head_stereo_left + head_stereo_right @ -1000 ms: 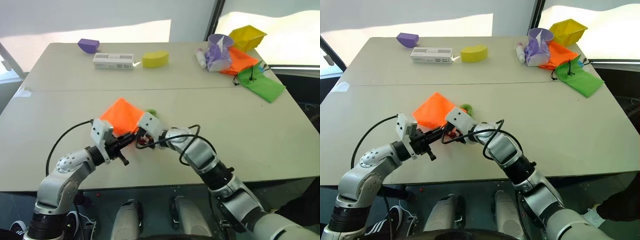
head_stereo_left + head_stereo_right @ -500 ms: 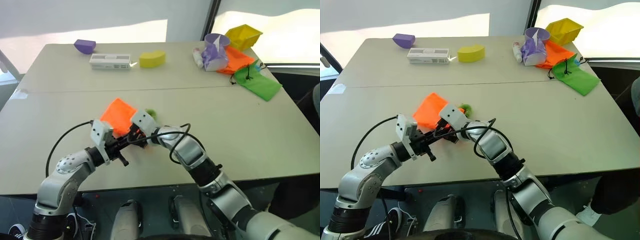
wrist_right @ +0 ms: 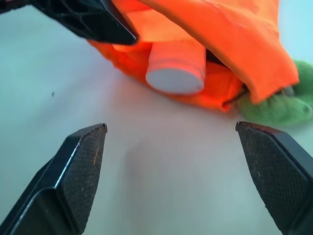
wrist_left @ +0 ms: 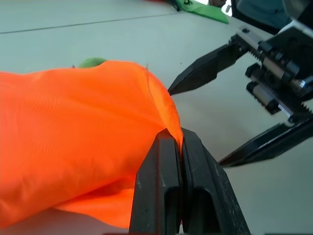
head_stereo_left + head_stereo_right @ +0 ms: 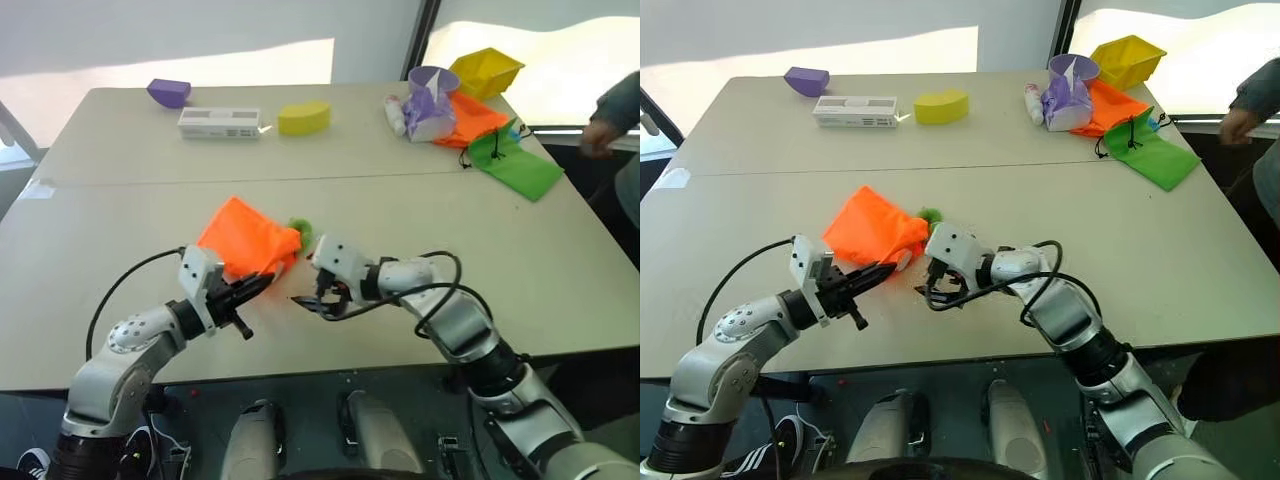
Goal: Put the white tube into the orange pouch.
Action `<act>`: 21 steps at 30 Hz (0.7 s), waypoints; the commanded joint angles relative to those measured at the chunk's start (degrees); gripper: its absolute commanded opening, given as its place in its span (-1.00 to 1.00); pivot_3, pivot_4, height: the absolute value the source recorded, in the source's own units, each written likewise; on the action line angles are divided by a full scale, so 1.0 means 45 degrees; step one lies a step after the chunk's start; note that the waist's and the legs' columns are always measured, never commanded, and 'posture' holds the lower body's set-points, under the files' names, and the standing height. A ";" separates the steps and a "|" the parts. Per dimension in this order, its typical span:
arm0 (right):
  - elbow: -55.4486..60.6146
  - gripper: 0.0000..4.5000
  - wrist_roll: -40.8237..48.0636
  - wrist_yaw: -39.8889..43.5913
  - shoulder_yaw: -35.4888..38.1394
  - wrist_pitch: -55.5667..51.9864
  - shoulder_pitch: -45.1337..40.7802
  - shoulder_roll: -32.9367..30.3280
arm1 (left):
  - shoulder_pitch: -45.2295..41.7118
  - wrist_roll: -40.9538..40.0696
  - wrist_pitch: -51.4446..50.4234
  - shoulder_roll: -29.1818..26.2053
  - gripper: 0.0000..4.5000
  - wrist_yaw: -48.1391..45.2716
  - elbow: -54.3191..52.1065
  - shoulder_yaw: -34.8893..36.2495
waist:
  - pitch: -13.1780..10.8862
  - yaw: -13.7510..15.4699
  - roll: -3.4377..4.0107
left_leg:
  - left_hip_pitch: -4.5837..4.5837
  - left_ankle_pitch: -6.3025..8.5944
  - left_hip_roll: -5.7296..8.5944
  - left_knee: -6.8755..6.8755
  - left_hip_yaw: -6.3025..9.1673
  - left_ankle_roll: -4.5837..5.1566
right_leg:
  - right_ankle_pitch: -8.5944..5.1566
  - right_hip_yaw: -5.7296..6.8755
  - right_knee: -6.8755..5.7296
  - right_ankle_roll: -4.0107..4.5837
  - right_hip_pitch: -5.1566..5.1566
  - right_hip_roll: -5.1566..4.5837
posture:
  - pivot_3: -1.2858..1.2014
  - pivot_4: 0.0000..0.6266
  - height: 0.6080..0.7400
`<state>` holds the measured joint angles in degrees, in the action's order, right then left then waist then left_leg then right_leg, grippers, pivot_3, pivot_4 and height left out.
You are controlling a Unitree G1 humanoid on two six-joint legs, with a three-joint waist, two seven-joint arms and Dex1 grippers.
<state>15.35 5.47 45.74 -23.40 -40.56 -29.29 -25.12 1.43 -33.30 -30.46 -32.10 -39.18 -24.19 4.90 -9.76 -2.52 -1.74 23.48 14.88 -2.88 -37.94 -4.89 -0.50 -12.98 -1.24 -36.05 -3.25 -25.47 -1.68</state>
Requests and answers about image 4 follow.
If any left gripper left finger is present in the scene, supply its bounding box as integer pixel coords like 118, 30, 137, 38
129, 128, 183, 235

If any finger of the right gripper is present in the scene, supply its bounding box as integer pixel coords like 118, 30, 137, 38
218, 117, 313, 168
168, 41, 248, 95

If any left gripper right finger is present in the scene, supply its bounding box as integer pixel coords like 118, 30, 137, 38
180, 127, 251, 235

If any orange drawstring bag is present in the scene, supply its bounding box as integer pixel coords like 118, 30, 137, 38
0, 60, 184, 230

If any black chair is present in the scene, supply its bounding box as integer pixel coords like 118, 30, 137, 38
230, 0, 295, 35

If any green drawstring bag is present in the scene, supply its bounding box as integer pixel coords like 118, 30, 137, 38
172, 0, 230, 24

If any green foam ring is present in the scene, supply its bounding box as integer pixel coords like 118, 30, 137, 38
77, 57, 107, 69

